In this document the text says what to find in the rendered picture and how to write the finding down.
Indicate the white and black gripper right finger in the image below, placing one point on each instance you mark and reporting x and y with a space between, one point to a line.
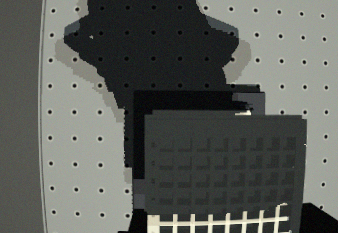
315 220

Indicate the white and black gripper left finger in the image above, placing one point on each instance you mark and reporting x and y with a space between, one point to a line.
139 222

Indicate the white well plate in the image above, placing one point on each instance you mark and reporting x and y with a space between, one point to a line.
206 156
202 112

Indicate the grey perforated base plate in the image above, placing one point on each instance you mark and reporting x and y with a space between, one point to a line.
95 53

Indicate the dark grey rectangular frame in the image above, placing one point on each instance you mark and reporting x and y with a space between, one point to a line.
145 101

